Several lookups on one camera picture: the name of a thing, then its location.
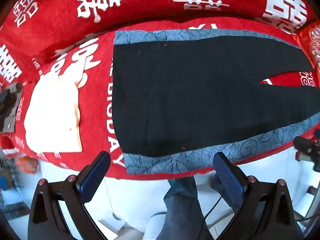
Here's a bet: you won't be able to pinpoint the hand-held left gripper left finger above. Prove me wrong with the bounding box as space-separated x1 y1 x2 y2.
27 151 112 240

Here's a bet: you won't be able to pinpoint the red printed sofa cover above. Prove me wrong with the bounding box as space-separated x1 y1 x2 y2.
0 0 320 180

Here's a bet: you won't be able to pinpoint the black device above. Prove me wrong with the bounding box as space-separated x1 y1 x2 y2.
0 82 23 133

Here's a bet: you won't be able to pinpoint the black cable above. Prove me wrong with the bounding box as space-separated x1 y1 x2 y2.
155 192 223 230

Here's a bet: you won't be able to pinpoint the cream folded cloth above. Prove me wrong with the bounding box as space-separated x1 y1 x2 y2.
24 76 83 153

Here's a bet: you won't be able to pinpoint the person's leg in jeans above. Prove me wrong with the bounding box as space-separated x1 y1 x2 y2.
163 176 213 240

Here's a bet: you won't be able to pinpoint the black pants with blue-grey stripes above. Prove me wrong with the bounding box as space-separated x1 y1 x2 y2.
110 29 320 175

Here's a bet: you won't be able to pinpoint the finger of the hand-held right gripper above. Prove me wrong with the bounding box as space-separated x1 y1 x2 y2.
294 135 313 153

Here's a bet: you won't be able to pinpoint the orange bag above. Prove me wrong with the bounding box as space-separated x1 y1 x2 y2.
16 156 38 174

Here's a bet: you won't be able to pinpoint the red embroidered pillow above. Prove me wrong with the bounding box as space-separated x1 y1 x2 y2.
296 21 320 73

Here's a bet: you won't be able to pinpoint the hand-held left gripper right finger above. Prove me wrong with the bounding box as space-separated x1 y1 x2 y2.
213 152 305 240

